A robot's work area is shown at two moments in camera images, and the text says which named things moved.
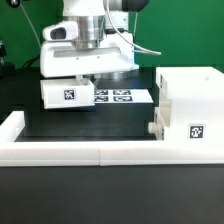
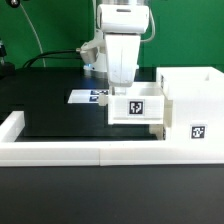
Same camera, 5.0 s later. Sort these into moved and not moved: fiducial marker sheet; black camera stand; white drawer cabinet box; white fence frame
Moved: fiducial marker sheet
Not moved: white drawer cabinet box; black camera stand; white fence frame
